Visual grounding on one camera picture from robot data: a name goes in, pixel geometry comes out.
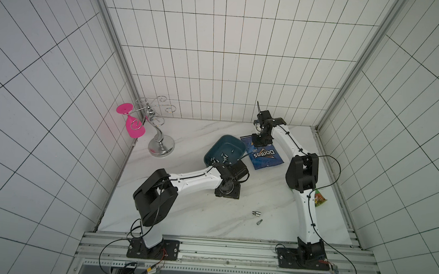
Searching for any teal plastic storage box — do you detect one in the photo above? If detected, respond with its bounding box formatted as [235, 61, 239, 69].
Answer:
[203, 135, 246, 167]

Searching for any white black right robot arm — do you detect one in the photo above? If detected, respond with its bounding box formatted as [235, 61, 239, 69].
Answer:
[252, 110, 327, 267]

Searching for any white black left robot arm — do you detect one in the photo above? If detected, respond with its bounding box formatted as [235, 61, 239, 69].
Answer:
[130, 160, 250, 256]

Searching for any blue Doritos chip bag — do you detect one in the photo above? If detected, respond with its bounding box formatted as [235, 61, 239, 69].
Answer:
[240, 136, 283, 170]

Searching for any chrome lamp with pink shades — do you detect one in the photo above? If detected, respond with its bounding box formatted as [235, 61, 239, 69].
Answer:
[116, 95, 176, 157]

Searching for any green orange snack bag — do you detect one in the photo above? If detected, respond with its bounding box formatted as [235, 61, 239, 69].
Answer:
[314, 189, 327, 207]

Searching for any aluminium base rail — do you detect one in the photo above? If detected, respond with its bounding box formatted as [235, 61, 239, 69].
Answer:
[76, 232, 379, 274]

